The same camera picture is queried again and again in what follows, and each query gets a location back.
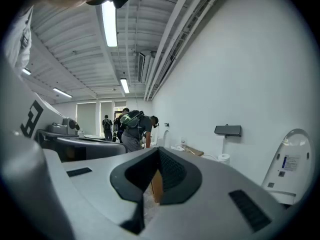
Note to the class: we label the ceiling air conditioner unit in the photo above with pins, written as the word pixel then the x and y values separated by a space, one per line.
pixel 143 67

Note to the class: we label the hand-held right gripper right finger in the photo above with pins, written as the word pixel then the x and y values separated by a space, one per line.
pixel 212 209

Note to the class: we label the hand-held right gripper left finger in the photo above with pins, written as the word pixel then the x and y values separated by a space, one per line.
pixel 100 196

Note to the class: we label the long ceiling light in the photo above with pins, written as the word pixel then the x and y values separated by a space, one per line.
pixel 62 92
pixel 124 85
pixel 26 71
pixel 109 24

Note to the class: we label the white toilet paper roll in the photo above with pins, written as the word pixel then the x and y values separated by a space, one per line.
pixel 224 158

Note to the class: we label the black wall bracket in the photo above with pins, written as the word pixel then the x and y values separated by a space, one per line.
pixel 166 125

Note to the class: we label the white printed paper bag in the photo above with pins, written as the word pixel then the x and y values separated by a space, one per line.
pixel 177 147

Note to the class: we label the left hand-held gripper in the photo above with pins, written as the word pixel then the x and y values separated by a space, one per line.
pixel 31 119

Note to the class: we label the white toilet with raised lid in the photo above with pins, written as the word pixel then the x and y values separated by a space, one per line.
pixel 165 137

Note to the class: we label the grey window blind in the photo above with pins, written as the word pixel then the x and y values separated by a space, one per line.
pixel 86 119
pixel 106 114

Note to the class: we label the person's white shirt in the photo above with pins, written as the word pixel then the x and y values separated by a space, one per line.
pixel 20 39

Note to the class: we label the white ceiling pipe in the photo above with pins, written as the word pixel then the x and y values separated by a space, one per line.
pixel 170 34

